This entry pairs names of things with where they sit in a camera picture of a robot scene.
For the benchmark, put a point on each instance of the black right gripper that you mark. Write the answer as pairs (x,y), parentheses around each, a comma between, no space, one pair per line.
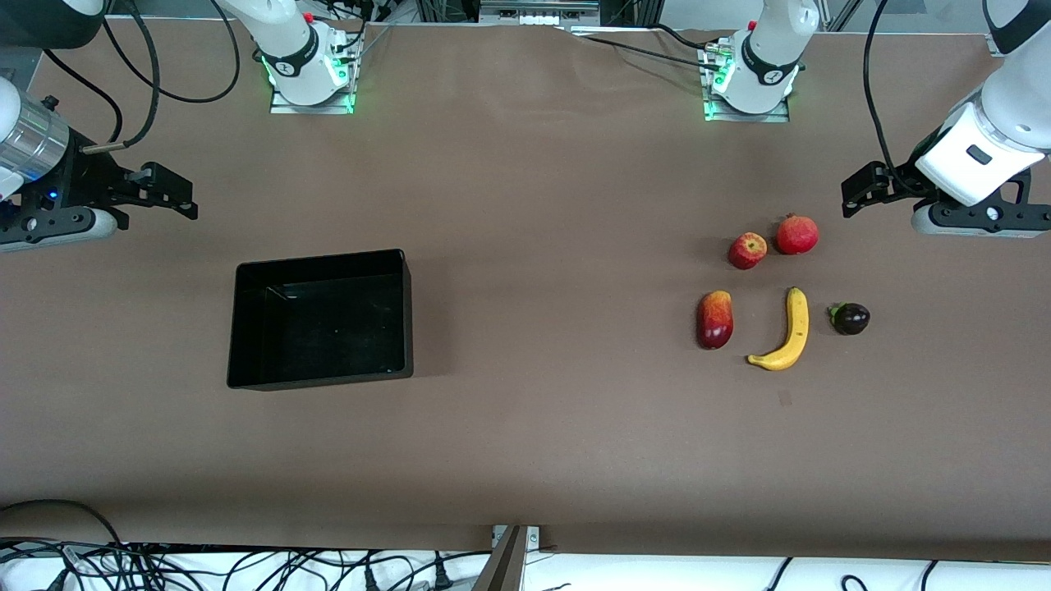
(84,177)

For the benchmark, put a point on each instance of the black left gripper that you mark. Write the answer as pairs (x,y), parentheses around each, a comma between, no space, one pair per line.
(901,180)

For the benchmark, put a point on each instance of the red yellow apple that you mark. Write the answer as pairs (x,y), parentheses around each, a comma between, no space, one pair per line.
(747,250)

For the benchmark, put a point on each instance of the yellow banana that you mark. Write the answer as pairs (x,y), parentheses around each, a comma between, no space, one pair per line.
(795,332)

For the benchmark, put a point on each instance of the black rectangular plastic box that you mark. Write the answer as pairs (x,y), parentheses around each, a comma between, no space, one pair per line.
(324,324)

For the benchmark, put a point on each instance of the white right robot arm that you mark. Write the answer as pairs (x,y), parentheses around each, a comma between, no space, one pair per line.
(287,33)

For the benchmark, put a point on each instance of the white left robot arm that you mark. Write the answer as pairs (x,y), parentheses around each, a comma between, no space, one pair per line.
(1010,107)

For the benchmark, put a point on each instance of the red pomegranate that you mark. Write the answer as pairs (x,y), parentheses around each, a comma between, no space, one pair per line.
(797,235)

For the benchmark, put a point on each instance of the dark purple eggplant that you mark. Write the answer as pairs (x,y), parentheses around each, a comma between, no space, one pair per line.
(851,318)

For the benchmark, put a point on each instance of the red yellow mango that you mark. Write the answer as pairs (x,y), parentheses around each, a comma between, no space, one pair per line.
(714,320)

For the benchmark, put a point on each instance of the white power strip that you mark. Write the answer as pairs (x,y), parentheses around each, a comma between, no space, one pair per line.
(538,10)

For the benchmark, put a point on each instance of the dark angled metal bar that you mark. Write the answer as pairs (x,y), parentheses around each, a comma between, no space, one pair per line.
(502,566)

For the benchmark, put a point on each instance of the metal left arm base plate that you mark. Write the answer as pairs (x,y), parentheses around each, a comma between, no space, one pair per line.
(772,117)

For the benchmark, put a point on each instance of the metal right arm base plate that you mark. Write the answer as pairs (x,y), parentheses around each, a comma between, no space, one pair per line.
(328,109)

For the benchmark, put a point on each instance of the small metal table bracket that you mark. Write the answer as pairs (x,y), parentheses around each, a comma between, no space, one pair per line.
(534,538)

